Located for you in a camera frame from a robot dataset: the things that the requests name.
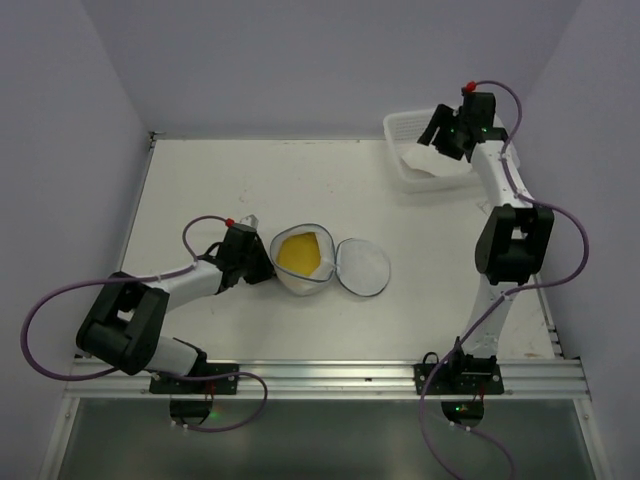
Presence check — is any white bra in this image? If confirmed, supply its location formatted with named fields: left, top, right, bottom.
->
left=400, top=144, right=472, bottom=178

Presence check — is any yellow bra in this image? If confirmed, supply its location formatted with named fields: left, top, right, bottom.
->
left=276, top=232, right=321, bottom=277

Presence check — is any white mesh laundry bag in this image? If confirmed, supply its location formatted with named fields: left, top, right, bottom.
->
left=269, top=223, right=391, bottom=298

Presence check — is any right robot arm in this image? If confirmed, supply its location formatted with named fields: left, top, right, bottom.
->
left=419, top=84, right=555, bottom=385

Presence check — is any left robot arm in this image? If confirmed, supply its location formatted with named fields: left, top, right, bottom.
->
left=76, top=222, right=275, bottom=377

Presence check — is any white plastic perforated basket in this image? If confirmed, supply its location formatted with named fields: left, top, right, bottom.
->
left=382, top=106, right=524, bottom=195

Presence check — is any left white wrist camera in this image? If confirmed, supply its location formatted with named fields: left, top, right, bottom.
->
left=239, top=214, right=259, bottom=230

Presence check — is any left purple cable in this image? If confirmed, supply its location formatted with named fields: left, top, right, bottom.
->
left=19, top=214, right=269, bottom=433

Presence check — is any purple cable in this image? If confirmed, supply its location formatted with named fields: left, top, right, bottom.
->
left=19, top=214, right=269, bottom=433
left=418, top=79, right=591, bottom=480

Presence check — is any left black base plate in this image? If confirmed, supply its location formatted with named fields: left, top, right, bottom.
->
left=149, top=362, right=239, bottom=425

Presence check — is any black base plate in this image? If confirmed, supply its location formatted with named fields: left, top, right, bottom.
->
left=413, top=349, right=505, bottom=428
left=149, top=362, right=239, bottom=425

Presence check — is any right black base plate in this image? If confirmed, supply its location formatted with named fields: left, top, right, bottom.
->
left=413, top=349, right=505, bottom=428

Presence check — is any aluminium front rail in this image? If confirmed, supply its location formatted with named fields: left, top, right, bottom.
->
left=64, top=359, right=590, bottom=400

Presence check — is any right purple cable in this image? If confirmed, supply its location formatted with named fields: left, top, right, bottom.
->
left=418, top=79, right=591, bottom=480

